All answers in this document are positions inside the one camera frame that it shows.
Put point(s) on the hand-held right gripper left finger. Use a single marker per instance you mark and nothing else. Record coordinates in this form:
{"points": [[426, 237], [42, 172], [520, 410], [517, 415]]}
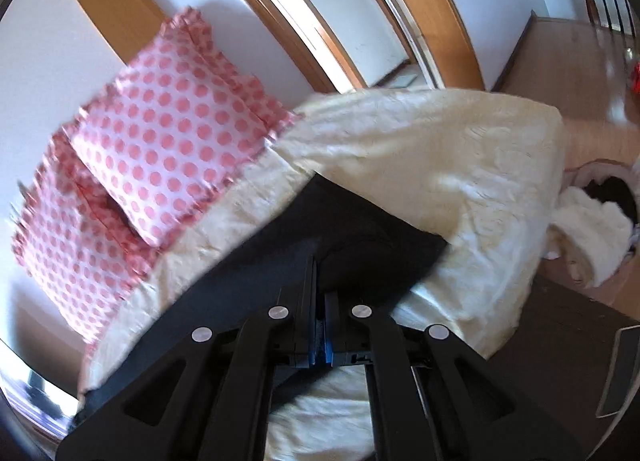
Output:
{"points": [[316, 338]]}

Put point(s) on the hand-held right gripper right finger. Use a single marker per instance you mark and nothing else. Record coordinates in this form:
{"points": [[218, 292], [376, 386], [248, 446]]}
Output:
{"points": [[329, 341]]}

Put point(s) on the black pants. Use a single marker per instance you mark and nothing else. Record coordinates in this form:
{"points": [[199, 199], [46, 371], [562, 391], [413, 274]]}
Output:
{"points": [[370, 236]]}

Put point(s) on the cream bed blanket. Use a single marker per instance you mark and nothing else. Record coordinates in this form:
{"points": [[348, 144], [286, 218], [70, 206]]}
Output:
{"points": [[425, 166]]}

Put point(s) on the dark wooden cabinet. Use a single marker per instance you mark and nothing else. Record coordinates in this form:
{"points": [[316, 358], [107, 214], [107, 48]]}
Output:
{"points": [[555, 336]]}

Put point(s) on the pink polka dot pillow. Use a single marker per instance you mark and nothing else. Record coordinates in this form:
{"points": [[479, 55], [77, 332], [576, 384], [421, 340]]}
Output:
{"points": [[175, 136], [75, 236]]}

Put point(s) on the round pet bed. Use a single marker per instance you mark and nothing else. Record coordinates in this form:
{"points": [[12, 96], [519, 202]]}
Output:
{"points": [[607, 181]]}

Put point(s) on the red object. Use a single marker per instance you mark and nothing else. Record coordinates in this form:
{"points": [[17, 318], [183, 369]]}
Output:
{"points": [[636, 78]]}

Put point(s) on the wooden door frame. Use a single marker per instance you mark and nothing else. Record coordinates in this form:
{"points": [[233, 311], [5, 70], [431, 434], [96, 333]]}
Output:
{"points": [[320, 11]]}

